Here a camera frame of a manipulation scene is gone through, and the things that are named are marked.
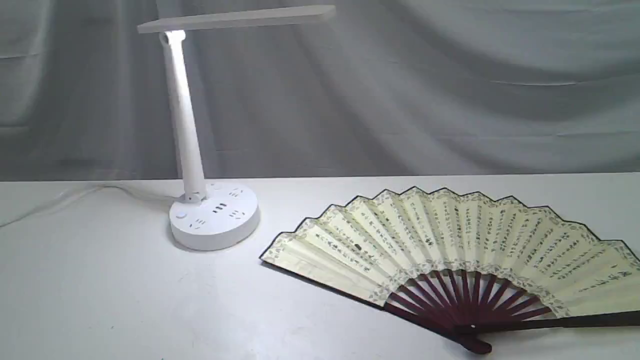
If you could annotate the cream paper folding fan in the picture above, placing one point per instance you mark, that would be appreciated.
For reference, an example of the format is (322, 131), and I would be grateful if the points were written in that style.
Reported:
(463, 265)

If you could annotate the white desk lamp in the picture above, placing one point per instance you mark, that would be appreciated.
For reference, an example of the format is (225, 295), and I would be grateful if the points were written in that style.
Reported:
(211, 216)

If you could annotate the grey backdrop curtain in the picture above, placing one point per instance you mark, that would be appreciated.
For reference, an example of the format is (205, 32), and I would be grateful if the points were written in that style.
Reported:
(384, 88)

